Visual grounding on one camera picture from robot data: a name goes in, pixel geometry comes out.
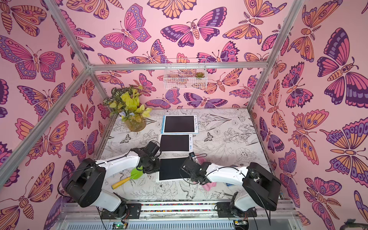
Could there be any pink cloth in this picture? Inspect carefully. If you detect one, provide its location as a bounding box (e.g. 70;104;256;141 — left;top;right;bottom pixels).
202;182;217;192

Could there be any white drawing tablet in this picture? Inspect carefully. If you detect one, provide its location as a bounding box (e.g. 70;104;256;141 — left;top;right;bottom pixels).
156;157;189;183
160;134;193;152

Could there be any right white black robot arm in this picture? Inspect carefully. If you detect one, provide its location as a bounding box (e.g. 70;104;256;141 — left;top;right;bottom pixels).
181;157;281;211

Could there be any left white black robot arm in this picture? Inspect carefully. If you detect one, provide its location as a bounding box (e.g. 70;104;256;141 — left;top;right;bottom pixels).
65;141;160;216

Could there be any far blue-edged drawing tablet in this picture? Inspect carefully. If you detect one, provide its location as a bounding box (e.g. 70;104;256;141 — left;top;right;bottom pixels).
162;115;199;134

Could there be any potted plant glass vase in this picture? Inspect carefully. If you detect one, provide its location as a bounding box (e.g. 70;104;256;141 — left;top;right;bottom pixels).
103;87;152;132

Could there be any small succulent in basket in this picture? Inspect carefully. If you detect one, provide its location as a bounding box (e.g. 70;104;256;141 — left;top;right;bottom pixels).
195;72;205;78

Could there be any green trowel yellow handle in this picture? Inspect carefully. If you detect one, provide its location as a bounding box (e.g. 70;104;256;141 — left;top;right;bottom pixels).
111;167;143;190

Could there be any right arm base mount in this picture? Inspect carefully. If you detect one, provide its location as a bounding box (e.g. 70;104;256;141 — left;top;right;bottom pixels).
214;192;257;218

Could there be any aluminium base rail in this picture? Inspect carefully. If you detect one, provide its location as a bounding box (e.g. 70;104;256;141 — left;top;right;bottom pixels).
55;200;303;230

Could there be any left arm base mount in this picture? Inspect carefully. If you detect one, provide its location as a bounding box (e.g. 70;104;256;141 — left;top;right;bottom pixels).
100;193;142;219

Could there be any white wire wall basket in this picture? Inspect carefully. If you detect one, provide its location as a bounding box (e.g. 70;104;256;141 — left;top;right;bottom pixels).
163;57;208;90

